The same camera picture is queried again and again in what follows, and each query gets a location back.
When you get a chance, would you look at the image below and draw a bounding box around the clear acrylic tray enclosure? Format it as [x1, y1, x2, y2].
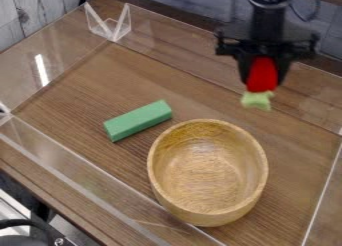
[0, 2, 342, 246]

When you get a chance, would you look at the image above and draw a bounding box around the green rectangular block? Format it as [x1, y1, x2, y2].
[103, 100, 172, 142]

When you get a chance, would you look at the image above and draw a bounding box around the black clamp mount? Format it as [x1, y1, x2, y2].
[0, 213, 80, 246]

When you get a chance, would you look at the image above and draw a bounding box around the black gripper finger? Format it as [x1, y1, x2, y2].
[275, 58, 291, 85]
[237, 54, 253, 84]

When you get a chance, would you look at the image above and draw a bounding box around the red plush fruit green stem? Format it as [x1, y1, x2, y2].
[241, 56, 278, 111]

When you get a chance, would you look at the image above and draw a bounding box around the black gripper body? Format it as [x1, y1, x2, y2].
[215, 29, 319, 60]

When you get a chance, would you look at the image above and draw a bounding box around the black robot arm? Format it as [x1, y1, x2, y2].
[214, 0, 319, 93]

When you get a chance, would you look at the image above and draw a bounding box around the wooden oval bowl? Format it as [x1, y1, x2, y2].
[147, 119, 269, 227]

